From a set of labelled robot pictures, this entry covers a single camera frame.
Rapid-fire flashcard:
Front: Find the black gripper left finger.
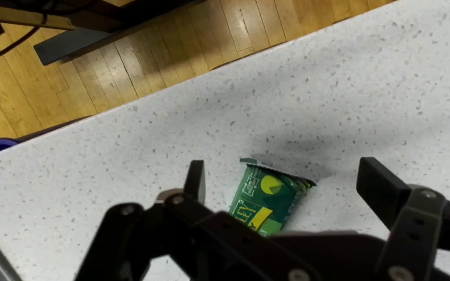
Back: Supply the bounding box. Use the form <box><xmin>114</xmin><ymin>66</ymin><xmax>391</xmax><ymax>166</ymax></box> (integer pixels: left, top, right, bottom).
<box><xmin>75</xmin><ymin>159</ymin><xmax>309</xmax><ymax>281</ymax></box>

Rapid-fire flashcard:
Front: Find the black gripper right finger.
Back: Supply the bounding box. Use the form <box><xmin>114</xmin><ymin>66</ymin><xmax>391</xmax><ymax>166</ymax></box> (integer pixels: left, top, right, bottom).
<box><xmin>356</xmin><ymin>155</ymin><xmax>450</xmax><ymax>281</ymax></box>

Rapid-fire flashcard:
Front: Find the green snack bar pack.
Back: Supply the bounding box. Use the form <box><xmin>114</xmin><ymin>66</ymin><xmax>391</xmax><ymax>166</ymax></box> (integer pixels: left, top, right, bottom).
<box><xmin>228</xmin><ymin>155</ymin><xmax>317</xmax><ymax>238</ymax></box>

